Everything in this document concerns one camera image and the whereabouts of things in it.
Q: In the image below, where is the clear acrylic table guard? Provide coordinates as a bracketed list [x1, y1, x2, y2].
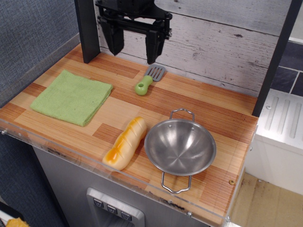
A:
[0, 120, 231, 227]

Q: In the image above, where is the right dark vertical post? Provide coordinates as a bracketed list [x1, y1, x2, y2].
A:
[252, 0, 303, 117]

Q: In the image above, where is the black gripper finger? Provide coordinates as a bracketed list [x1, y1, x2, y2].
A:
[100, 19, 124, 55]
[145, 22, 169, 64]

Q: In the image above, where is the green-handled grey toy spatula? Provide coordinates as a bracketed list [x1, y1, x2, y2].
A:
[134, 64, 166, 96]

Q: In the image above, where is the left dark vertical post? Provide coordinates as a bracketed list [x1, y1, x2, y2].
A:
[74, 0, 100, 63]

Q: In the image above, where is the white grooved side unit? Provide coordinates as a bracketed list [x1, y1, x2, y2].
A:
[245, 89, 303, 194]

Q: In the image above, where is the yellow object at corner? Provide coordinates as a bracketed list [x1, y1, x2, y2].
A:
[6, 218, 29, 227]

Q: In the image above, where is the green folded cloth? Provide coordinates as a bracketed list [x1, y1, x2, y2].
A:
[30, 70, 113, 126]

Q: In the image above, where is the steel two-handled frying pan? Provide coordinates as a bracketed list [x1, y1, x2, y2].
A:
[144, 110, 217, 194]

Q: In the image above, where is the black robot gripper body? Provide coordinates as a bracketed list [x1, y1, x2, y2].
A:
[95, 0, 172, 39]

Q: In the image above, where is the toy bread loaf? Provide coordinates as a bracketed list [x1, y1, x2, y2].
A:
[102, 116, 147, 171]

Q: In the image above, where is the grey cabinet button panel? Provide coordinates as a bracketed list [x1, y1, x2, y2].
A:
[86, 187, 145, 227]

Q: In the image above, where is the dark vertical post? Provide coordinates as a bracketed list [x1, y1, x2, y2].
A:
[74, 0, 100, 63]
[252, 0, 303, 117]

